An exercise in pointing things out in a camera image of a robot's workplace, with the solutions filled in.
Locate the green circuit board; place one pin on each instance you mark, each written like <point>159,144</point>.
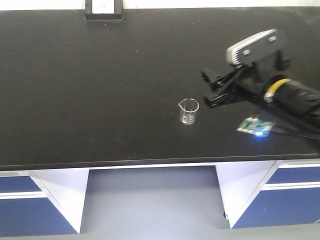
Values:
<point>254,126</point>

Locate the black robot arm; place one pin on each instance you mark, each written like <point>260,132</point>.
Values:
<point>298,102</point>

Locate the left blue white cabinet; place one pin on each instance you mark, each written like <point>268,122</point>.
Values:
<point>42,202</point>

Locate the small clear glass beaker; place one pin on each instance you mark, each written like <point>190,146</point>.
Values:
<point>188,111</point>

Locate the black base white power socket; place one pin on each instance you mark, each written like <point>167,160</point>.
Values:
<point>104,10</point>

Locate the blue white cabinet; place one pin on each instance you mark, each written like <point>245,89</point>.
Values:
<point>42,202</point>
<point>270,193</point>

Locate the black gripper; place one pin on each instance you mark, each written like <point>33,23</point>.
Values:
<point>256,74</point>

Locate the right blue white cabinet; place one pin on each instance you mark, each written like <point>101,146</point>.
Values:
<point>270,193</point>

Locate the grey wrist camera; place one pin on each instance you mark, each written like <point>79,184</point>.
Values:
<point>255,47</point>

